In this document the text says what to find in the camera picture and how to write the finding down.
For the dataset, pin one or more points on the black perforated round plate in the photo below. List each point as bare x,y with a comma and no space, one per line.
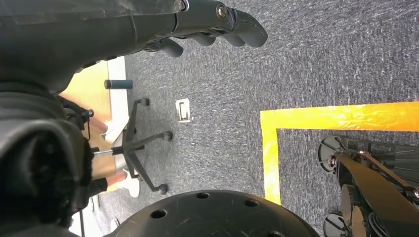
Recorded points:
212,219

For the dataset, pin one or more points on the black office chair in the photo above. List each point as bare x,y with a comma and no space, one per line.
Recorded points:
131,149

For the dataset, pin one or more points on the person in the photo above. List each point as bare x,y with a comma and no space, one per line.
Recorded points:
114,179

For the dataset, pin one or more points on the person's white shoe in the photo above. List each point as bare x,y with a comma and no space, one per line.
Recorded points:
131,186
116,134

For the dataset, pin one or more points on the yellow floor tape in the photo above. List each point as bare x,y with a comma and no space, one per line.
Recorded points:
327,117

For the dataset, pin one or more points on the black wheeled support frame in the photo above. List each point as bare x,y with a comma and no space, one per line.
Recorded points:
376,189

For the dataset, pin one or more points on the light wooden desk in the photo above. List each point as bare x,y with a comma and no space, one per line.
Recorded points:
95,88

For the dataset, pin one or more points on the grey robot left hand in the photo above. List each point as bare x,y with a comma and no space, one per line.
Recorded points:
98,29

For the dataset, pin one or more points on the dark cylindrical post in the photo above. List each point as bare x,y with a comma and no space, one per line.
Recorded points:
119,84

